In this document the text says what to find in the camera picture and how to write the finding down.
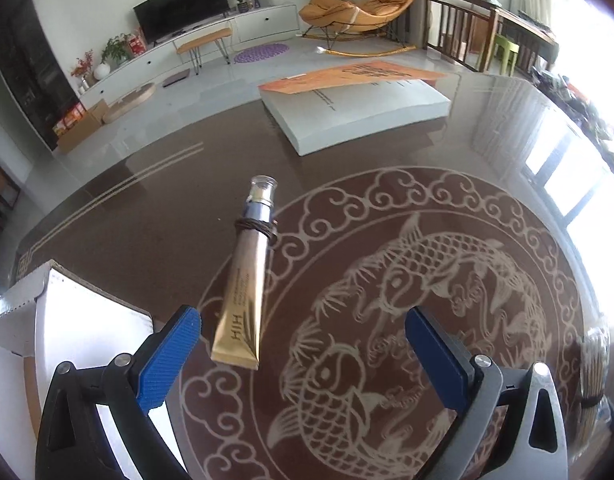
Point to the white cardboard box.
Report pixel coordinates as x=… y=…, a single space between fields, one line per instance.
x=87 y=325

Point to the white television cabinet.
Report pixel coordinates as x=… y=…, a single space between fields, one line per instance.
x=267 y=20

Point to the red gift box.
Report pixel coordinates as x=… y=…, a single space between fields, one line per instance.
x=135 y=44

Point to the wooden bench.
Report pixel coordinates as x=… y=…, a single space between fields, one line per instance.
x=202 y=37

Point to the white round vase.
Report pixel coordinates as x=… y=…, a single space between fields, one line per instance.
x=101 y=71

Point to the open brown cardboard box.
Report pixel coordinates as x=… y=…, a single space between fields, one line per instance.
x=79 y=127

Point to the gold cosmetic tube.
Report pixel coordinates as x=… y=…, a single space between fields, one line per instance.
x=239 y=305

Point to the white flat box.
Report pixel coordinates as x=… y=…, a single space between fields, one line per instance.
x=357 y=112

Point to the orange envelope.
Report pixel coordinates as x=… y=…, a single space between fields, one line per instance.
x=357 y=74

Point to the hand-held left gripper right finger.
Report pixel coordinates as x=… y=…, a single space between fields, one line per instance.
x=434 y=360

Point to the bushy potted plant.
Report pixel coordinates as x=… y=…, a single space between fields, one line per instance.
x=116 y=50

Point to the green plastic stool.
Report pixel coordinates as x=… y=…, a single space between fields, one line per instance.
x=504 y=50

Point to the red flower arrangement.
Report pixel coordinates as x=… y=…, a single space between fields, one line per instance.
x=82 y=67

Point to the small potted plant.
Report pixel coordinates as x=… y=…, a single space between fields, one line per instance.
x=239 y=0

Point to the dark display cabinet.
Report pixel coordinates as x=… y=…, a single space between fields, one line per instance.
x=27 y=70

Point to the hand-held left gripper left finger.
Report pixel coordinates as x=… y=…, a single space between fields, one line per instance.
x=164 y=360

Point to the wooden slatted railing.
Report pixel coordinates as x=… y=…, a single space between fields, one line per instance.
x=457 y=30

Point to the black television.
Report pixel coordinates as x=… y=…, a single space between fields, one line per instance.
x=179 y=7

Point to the wooden side desk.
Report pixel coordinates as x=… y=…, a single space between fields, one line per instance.
x=529 y=35

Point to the orange rocking lounge chair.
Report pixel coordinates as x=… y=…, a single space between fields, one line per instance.
x=367 y=10

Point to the dark flat floor scale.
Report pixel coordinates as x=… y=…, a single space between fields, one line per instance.
x=176 y=78

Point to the purple round mat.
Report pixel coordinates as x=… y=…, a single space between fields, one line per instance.
x=262 y=53

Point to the pile of assorted clutter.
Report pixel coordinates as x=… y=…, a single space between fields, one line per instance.
x=582 y=115

